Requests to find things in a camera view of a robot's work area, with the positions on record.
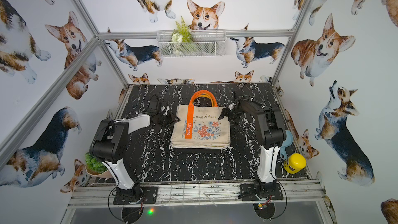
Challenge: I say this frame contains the black canvas bag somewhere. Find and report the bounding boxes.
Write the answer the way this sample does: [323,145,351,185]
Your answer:
[171,145,231,153]

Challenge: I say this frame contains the cream bag orange handles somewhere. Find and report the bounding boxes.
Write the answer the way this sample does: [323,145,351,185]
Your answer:
[171,90,231,146]

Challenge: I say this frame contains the cream bag yellow handles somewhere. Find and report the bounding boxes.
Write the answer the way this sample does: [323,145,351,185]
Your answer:
[194,93,218,107]

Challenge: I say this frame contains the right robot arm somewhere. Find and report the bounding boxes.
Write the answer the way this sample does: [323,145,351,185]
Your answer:
[219,92,287,198]

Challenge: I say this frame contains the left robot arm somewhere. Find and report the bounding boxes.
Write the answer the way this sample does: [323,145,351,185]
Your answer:
[89,94,180,197]

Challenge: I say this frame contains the light blue dustpan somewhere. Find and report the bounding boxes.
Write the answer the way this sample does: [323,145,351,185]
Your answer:
[279,130,293,160]

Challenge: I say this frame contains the tan round object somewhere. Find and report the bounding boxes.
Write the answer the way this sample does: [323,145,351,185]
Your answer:
[86,168,113,179]

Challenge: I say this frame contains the green leafy plant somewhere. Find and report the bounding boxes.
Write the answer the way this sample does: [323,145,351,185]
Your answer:
[85,152,108,173]

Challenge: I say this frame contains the green fern with white flower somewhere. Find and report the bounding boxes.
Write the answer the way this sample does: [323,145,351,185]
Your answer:
[171,17,195,56]

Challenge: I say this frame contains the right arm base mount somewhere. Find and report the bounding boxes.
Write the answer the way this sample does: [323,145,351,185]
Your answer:
[238,181,284,201]

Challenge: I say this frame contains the white wire wall basket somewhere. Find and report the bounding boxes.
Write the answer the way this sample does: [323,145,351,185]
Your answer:
[157,30,227,58]

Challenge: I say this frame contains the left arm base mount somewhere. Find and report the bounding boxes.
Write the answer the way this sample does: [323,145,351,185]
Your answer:
[113,185,158,205]

